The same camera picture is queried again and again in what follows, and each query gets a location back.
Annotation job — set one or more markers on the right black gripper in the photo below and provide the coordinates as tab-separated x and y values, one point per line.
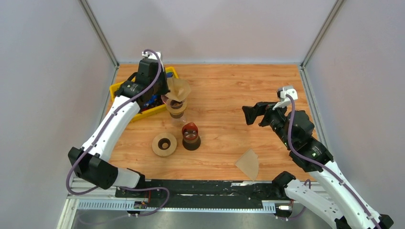
260	109

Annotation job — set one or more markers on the brown paper filter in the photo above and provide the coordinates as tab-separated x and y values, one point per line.
179	89
248	163

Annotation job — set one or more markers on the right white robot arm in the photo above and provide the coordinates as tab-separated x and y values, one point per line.
346	210

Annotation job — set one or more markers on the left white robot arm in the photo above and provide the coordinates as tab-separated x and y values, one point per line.
90	162

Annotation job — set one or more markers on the brown glass dripper on base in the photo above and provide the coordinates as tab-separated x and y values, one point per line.
190	136

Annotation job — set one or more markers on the blue chips bag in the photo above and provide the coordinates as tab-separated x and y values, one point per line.
152	101

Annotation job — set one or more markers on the yellow plastic basket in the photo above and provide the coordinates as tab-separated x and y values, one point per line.
171	72

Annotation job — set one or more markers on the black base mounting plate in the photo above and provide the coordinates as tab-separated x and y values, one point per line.
208	194

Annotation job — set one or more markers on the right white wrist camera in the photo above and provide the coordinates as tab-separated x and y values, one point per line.
286	94

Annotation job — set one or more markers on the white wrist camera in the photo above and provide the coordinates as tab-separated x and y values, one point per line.
152	56
286	94

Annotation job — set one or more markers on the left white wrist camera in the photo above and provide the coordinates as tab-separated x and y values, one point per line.
152	56

